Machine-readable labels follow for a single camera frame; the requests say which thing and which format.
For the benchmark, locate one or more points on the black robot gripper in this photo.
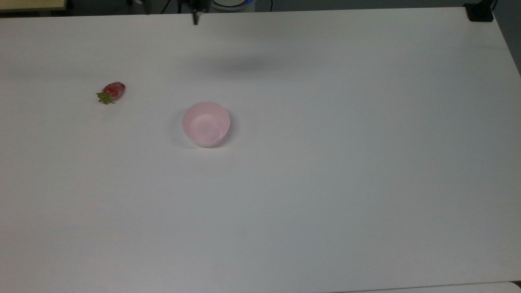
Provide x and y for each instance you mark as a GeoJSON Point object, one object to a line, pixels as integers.
{"type": "Point", "coordinates": [195, 4]}

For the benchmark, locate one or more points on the red strawberry with green leaves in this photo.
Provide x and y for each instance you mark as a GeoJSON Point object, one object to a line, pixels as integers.
{"type": "Point", "coordinates": [113, 89]}

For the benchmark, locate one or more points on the pink plastic bowl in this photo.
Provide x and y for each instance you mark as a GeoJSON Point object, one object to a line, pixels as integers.
{"type": "Point", "coordinates": [206, 124]}

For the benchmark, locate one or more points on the light wooden table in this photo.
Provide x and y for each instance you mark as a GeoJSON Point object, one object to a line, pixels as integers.
{"type": "Point", "coordinates": [30, 4]}

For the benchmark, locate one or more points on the black table clamp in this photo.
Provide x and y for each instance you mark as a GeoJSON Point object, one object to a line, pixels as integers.
{"type": "Point", "coordinates": [479, 13]}

